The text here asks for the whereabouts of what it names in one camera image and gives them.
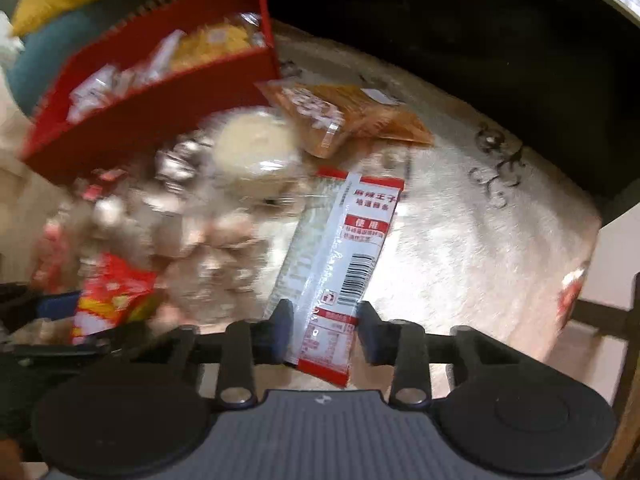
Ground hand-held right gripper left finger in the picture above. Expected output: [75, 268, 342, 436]
[167, 299, 296, 407]

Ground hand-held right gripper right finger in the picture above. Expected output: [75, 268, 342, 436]
[356, 301, 526, 406]

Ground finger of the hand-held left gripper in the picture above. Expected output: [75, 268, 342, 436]
[0, 340, 112, 362]
[0, 282, 82, 322]

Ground red snack packet with hearts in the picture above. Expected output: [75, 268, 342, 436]
[71, 252, 163, 347]

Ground red and white snack packet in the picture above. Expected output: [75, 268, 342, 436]
[261, 166, 407, 389]

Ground red cardboard box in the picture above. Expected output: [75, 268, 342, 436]
[20, 0, 282, 187]

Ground large white and blue packet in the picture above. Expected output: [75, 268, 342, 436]
[66, 64, 128, 125]

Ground yellow snack bag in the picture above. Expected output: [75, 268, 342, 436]
[169, 11, 268, 75]

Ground bun in clear wrapper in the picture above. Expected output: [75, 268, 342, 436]
[212, 109, 302, 192]

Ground brown snack packet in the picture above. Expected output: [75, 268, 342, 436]
[256, 79, 435, 158]

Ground teal seat cushion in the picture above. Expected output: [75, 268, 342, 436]
[6, 9, 103, 113]

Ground wooden chair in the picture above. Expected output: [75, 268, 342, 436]
[562, 271, 640, 480]

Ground white blanket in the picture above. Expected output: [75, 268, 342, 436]
[0, 10, 26, 57]

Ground dark coffee table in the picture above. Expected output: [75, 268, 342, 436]
[197, 0, 640, 226]

